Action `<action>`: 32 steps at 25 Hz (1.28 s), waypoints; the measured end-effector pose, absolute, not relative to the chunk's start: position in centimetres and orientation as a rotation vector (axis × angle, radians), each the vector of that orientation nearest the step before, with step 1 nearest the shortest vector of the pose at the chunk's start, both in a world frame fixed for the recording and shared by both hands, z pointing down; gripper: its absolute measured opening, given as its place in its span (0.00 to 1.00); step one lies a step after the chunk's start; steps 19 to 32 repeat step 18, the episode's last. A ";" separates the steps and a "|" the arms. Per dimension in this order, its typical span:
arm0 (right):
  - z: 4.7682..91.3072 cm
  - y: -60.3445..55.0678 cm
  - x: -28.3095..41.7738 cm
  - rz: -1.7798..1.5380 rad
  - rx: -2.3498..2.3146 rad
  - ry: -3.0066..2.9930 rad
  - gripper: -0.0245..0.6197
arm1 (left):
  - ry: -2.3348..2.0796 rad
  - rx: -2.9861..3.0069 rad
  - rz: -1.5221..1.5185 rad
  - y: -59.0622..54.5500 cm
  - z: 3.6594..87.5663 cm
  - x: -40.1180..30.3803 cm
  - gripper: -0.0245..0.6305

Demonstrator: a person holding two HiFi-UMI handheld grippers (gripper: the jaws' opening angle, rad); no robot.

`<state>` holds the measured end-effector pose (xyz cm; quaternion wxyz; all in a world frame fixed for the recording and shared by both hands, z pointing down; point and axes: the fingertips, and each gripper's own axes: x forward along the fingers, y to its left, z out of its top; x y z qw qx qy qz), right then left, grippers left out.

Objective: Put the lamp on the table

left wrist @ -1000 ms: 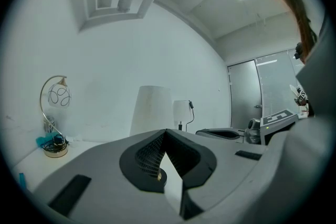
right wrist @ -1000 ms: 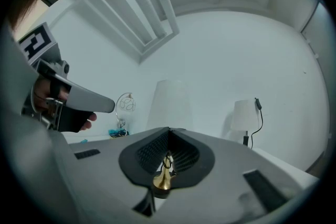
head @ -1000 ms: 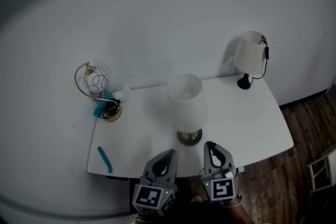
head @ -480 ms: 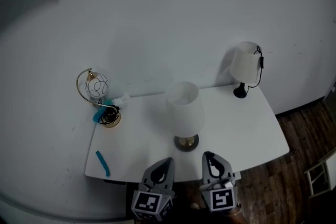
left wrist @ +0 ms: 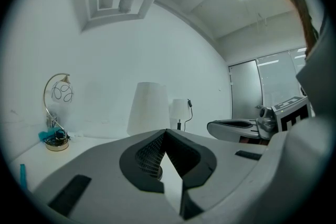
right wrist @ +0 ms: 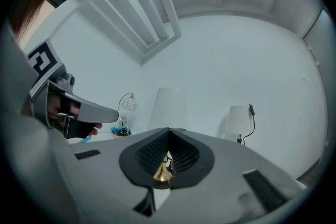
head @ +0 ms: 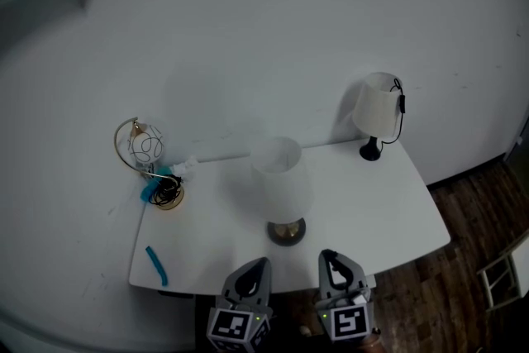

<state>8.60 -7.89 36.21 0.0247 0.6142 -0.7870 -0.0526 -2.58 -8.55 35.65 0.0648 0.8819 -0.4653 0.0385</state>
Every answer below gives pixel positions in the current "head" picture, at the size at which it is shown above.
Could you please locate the grey door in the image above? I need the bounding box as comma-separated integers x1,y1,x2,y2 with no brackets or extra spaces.
502,123,529,166

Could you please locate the gold arc globe lamp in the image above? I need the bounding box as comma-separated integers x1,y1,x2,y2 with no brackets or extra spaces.
113,117,186,212

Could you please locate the white chair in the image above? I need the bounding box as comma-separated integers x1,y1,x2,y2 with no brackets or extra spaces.
476,227,529,312

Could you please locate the small black base table lamp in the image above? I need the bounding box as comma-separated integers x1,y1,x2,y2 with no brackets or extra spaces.
351,72,407,162

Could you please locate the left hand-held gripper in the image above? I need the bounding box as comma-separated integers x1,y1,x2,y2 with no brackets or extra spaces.
206,257,274,353

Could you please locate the white desk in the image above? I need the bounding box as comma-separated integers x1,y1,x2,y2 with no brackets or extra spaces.
127,138,451,297

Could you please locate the crumpled teal tape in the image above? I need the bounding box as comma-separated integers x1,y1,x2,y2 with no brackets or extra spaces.
139,165,174,203

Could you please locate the coiled black cable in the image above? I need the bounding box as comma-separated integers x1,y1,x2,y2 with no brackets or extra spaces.
150,174,183,207

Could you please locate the teal strip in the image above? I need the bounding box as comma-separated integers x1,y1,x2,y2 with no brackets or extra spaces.
145,246,169,287

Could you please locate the large white shade lamp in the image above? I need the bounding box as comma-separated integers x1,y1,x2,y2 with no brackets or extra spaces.
250,136,313,248

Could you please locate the person's right forearm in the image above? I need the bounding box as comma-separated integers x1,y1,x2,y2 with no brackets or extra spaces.
361,332,384,353

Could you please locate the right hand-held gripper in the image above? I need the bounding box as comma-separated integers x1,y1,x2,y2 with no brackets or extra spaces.
313,248,375,344

